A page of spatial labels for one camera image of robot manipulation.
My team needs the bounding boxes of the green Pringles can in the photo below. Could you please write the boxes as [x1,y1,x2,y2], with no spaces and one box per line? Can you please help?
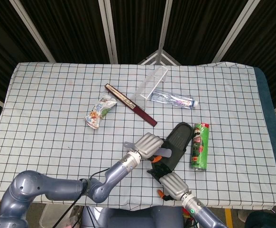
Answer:
[190,122,211,171]

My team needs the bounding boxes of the clear plastic water bottle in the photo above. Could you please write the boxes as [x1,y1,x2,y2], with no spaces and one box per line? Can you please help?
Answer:
[150,90,199,110]

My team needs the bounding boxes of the white mesh metal rack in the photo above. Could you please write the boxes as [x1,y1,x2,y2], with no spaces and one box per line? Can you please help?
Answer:
[134,66,169,111]

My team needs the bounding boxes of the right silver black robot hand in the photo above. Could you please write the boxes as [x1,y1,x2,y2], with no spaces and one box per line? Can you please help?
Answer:
[146,163,190,202]

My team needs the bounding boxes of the crumpled snack bag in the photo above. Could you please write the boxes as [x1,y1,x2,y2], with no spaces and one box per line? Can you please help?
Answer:
[84,93,118,130]

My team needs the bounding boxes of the blue padded table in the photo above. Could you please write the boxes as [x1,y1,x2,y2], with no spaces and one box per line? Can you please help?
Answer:
[253,66,276,210]

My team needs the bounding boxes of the dark red folded fan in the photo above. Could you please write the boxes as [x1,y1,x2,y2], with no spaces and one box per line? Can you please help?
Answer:
[104,83,158,127]

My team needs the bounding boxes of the white checked tablecloth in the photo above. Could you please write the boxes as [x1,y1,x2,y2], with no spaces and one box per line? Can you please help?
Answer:
[0,62,276,211]

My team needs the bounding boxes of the grey-blue robot torso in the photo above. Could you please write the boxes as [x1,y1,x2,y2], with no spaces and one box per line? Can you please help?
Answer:
[80,205,185,228]

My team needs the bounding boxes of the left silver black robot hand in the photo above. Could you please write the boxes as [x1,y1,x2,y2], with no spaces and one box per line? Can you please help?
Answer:
[130,132,165,165]

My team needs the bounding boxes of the dark folding screen white frames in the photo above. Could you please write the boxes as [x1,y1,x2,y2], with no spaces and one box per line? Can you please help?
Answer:
[0,0,276,114]

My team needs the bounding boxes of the black rubber slipper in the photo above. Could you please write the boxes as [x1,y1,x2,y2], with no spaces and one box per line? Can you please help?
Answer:
[151,122,194,172]

